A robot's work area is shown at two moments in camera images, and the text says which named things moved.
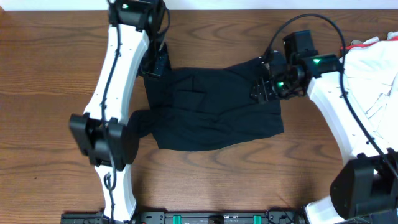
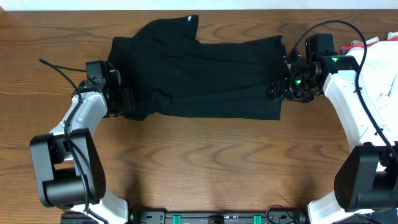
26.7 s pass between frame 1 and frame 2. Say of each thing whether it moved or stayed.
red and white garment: stayed
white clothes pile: stayed
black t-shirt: moved
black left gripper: moved
